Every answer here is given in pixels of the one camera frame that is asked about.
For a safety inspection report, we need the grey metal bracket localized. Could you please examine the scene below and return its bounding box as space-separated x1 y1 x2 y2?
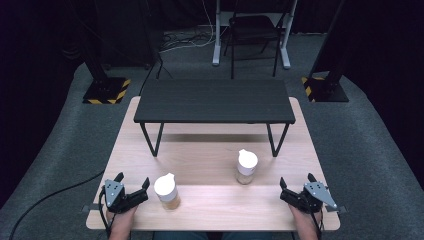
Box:
325 204 348 214

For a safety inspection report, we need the black floor cable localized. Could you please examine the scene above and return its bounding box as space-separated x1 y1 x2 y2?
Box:
8 169 106 240

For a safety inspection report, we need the person's left hand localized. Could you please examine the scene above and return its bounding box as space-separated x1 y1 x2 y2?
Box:
105 205 138 230

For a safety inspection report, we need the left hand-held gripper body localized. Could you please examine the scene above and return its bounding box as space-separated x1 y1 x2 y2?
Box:
100 179 150 214

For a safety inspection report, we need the left hand-held gripper cable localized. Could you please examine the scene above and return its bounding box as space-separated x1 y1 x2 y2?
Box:
98 188 116 238

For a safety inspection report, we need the black stand with striped base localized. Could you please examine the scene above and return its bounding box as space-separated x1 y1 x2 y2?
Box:
74 0 132 105
301 0 350 103

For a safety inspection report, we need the tangle of floor cables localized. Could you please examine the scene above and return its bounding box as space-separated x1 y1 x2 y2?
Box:
159 0 219 55

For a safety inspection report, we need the hand-held gripper cable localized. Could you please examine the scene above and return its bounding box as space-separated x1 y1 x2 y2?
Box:
309 208 324 240
98 188 116 238

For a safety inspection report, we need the black slatted shelf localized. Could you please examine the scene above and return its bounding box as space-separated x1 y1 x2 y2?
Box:
133 78 296 158

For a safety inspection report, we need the white desk frame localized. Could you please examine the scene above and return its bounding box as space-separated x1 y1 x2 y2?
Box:
212 0 298 70

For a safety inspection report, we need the right hand-held gripper cable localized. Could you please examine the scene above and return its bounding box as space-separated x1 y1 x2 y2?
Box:
309 208 324 240

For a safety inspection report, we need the person's right hand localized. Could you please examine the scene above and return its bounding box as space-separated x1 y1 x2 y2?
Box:
287 203 323 232

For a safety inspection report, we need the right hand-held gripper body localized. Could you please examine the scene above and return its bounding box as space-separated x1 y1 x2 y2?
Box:
279 181 338 214

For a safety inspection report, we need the white-lidded spice jar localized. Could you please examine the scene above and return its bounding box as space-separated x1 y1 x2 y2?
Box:
236 148 259 185
153 172 182 211

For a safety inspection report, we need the black folding chair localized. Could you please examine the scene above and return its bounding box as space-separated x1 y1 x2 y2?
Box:
222 0 284 80

